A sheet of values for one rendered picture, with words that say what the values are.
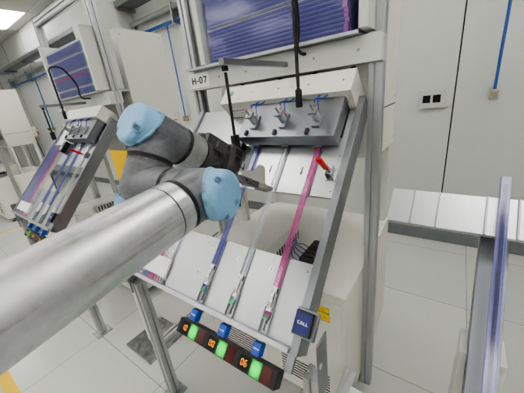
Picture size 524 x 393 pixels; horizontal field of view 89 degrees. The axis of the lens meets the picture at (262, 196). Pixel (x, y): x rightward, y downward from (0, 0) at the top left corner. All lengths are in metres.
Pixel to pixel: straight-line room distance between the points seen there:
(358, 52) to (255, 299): 0.72
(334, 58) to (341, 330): 0.87
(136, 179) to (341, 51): 0.67
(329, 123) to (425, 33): 1.64
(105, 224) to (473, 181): 2.35
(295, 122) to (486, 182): 1.82
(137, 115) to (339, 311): 0.82
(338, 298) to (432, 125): 1.68
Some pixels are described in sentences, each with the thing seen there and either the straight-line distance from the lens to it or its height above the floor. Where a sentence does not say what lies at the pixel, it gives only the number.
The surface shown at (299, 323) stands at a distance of 0.64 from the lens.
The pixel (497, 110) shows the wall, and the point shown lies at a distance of 2.34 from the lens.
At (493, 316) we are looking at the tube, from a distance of 0.54.
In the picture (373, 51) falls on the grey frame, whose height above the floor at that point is 1.33.
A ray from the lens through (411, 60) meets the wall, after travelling 2.34.
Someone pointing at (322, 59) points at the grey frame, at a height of 1.34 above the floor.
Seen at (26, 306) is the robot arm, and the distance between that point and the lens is 0.27.
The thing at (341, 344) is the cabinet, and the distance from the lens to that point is 1.09.
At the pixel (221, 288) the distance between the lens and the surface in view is 0.81.
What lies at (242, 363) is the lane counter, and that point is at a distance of 0.77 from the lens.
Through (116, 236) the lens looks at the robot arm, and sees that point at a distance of 0.29.
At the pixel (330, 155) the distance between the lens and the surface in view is 0.80.
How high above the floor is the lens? 1.25
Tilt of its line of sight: 20 degrees down
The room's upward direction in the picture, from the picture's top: 7 degrees counter-clockwise
